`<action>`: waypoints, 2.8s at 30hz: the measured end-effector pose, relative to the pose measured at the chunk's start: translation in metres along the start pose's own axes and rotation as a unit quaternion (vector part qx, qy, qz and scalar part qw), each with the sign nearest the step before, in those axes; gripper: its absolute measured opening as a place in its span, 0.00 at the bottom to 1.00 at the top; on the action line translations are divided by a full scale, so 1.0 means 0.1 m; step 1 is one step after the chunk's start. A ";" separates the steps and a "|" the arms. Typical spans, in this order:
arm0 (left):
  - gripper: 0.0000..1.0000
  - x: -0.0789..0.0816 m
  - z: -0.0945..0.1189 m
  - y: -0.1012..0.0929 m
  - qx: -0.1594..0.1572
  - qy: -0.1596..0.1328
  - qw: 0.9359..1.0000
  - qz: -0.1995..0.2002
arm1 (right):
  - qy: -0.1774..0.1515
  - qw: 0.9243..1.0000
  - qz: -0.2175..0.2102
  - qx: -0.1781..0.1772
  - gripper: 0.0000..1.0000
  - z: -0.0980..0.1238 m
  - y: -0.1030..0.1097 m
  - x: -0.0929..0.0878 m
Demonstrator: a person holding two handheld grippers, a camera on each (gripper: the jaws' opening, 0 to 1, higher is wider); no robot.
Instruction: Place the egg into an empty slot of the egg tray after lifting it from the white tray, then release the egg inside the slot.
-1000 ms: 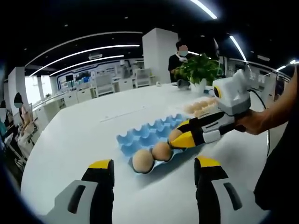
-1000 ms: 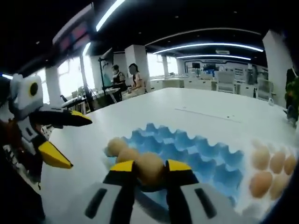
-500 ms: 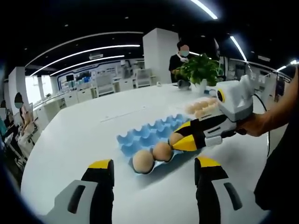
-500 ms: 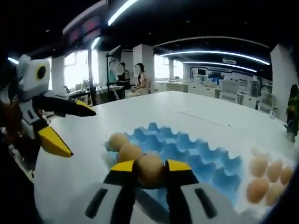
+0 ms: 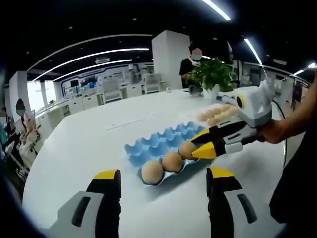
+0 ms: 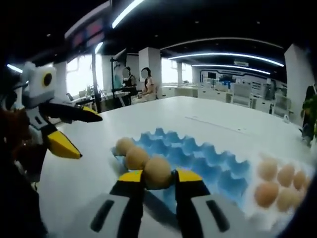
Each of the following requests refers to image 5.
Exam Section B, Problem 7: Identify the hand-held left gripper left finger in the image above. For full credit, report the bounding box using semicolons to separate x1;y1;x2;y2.
48;169;122;238

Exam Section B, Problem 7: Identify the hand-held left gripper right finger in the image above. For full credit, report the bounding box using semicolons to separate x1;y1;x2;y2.
206;166;282;238

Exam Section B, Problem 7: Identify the cluster of brown eggs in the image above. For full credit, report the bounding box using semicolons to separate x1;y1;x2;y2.
197;104;238;126

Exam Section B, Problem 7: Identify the single brown egg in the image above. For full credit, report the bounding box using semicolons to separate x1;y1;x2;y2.
178;141;199;160
162;151;184;172
141;160;165;185

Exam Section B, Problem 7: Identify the blue egg tray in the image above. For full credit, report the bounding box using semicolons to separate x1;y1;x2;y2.
123;121;210;185

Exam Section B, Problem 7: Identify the person's right hand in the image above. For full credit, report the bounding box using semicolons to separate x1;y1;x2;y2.
255;118;292;145

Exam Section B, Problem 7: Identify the grey rounded object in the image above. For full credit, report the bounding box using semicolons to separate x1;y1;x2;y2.
188;84;204;96

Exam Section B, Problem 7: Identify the white table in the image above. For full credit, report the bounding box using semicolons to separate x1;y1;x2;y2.
22;88;285;238

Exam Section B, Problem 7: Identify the green plant in white pot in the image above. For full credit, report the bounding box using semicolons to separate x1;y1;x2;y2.
187;57;238;100

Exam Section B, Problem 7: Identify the straight ceiling light strip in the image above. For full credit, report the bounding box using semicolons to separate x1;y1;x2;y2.
244;38;263;65

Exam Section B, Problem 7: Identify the person's black clothed torso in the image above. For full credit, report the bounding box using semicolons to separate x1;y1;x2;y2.
269;81;317;225

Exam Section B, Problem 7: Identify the white cabinet row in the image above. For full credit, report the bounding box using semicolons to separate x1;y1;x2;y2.
34;91;149;124

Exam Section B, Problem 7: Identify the long curved ceiling light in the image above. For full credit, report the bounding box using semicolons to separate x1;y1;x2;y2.
200;0;231;21

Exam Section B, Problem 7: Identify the curved ceiling light strip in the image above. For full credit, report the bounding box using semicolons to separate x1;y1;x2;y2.
53;59;133;81
32;48;149;81

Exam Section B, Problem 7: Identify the black cable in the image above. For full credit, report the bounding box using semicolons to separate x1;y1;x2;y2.
271;99;289;164

